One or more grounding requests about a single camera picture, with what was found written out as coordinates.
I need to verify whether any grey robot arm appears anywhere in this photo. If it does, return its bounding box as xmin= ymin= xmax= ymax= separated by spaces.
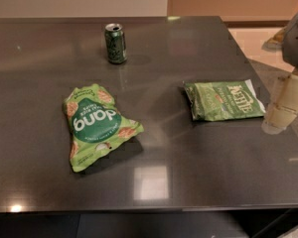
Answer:
xmin=262 ymin=12 xmax=298 ymax=135

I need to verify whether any green dang chips bag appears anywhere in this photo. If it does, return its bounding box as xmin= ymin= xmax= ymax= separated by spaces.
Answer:
xmin=64 ymin=84 xmax=144 ymax=173

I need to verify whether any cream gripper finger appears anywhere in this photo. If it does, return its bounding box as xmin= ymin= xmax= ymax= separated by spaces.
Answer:
xmin=261 ymin=68 xmax=298 ymax=135

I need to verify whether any green soda can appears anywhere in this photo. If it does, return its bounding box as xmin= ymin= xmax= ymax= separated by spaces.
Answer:
xmin=104 ymin=23 xmax=127 ymax=64

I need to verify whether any green kettle chips bag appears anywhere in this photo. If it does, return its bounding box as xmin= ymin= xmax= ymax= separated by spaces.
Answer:
xmin=184 ymin=79 xmax=265 ymax=122

